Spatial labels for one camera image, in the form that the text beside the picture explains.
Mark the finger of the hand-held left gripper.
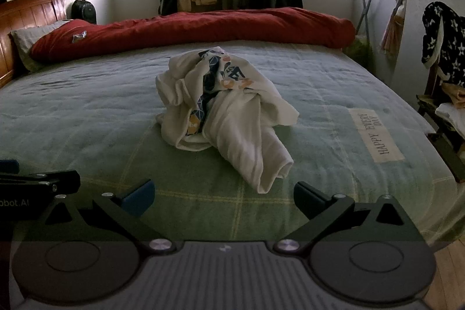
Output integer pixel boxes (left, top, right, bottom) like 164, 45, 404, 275
0, 170, 81, 194
0, 159, 20, 175

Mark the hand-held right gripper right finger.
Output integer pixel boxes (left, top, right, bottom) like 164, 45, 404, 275
272, 181, 427, 255

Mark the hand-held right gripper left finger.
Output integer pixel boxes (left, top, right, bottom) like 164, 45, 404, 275
34, 179, 177, 255

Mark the white printed sweatshirt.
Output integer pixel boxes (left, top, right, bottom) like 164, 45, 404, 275
155, 46, 300, 194

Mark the green checked bed sheet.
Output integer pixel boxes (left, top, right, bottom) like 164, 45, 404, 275
0, 37, 465, 249

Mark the grey pillow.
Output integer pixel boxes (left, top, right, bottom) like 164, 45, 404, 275
9, 19, 73, 73

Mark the dark wooden chair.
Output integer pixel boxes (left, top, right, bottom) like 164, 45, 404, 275
416, 56, 465, 183

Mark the green fabric bundle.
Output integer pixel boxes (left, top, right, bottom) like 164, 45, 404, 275
345, 36, 373, 71

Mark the wooden headboard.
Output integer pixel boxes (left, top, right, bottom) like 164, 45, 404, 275
0, 0, 68, 89

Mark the white folded cloth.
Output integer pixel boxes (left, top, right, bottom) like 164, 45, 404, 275
435, 101, 465, 132

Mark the tan folded cloth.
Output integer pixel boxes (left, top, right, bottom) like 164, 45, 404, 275
441, 83, 465, 104

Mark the red duvet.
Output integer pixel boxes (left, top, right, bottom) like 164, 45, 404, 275
31, 7, 357, 64

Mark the black star-print garment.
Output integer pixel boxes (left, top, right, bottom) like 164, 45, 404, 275
421, 1, 465, 85

